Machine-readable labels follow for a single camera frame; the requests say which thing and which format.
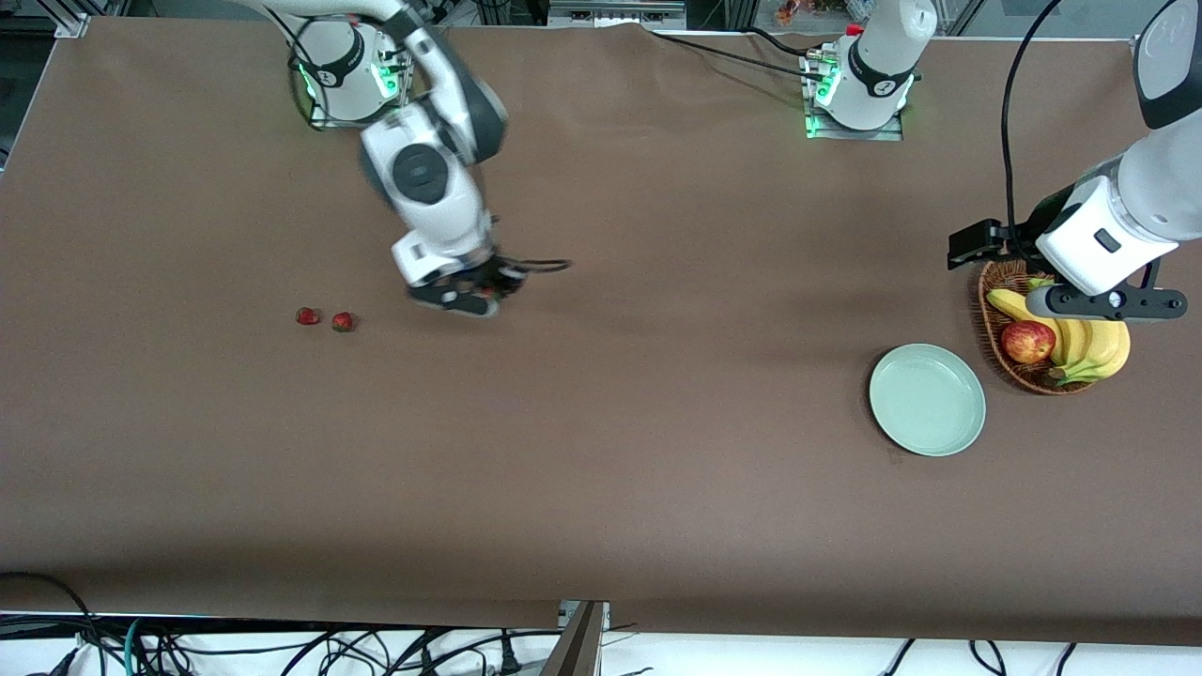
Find grey metal frame beam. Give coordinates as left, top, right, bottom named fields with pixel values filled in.
left=543, top=601, right=609, bottom=676

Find yellow banana bunch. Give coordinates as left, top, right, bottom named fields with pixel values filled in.
left=986, top=277, right=1132, bottom=387

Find black looping floor cable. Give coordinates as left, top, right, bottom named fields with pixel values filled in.
left=0, top=571, right=106, bottom=676

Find long black table cable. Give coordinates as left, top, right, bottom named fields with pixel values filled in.
left=648, top=30, right=827, bottom=78

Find black floor cable tangle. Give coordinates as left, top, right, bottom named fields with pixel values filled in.
left=141, top=624, right=527, bottom=676

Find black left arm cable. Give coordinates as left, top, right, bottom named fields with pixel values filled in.
left=1001, top=0, right=1067, bottom=236

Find short black table cable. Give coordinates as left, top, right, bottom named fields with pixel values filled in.
left=747, top=25, right=829, bottom=55

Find brown wicker basket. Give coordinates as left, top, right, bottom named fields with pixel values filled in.
left=977, top=258, right=1095, bottom=396

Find pale green round plate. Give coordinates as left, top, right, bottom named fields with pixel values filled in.
left=869, top=343, right=987, bottom=458

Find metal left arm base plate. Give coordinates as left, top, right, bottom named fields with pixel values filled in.
left=805, top=56, right=904, bottom=142

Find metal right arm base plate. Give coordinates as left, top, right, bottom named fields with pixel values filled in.
left=308, top=42, right=408, bottom=130

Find brown tablecloth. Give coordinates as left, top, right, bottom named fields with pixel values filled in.
left=0, top=17, right=1202, bottom=649

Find aluminium frame rail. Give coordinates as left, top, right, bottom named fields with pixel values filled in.
left=547, top=0, right=687, bottom=27

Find red apple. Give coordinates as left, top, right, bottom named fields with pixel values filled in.
left=1001, top=320, right=1057, bottom=365

